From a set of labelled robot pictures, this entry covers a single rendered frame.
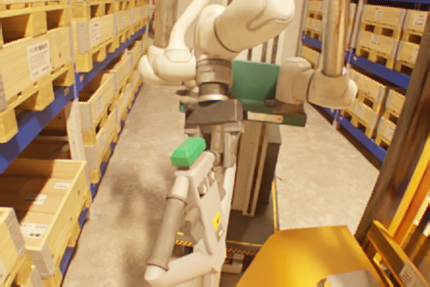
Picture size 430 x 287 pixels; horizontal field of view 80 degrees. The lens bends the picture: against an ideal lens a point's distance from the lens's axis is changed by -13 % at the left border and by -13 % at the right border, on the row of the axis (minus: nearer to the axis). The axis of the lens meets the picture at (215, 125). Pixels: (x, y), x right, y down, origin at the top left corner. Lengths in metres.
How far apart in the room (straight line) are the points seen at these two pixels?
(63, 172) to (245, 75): 1.41
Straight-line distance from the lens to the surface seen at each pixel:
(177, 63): 1.12
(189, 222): 0.55
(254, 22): 0.58
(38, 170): 2.29
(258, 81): 1.60
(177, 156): 0.54
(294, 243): 1.16
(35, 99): 1.48
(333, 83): 1.35
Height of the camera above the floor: 1.69
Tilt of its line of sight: 24 degrees down
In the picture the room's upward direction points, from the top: 5 degrees clockwise
